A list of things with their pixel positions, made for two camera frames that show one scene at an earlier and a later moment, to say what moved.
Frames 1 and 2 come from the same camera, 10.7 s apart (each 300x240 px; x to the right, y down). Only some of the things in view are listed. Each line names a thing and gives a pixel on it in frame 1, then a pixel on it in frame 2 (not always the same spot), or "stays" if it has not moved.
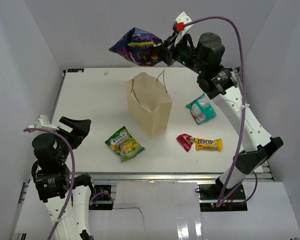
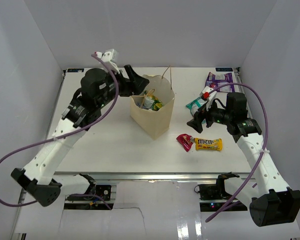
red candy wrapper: [186, 140] stays
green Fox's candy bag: [122, 142] → [157, 104]
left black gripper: [82, 126] → [135, 85]
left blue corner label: [75, 70] stays
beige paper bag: [149, 102] stays
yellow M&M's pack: [202, 144] stays
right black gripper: [168, 54] → [196, 123]
